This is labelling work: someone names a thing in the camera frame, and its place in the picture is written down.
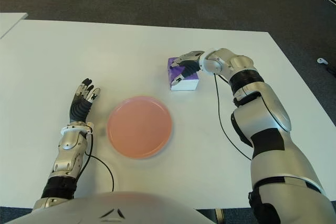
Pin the small white floor object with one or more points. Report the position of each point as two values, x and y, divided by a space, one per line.
322 61

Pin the round pink plate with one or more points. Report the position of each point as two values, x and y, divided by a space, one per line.
139 127

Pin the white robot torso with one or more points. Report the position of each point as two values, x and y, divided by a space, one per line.
131 208

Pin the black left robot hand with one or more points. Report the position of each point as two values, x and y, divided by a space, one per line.
78 108

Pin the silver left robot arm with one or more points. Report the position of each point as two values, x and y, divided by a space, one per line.
68 153

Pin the purple tissue paper pack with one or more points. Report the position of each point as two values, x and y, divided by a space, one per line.
187 83

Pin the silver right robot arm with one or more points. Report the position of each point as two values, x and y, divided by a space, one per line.
267 119

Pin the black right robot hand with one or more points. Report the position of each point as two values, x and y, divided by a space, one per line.
189 66

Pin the white side table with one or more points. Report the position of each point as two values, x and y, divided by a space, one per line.
10 23

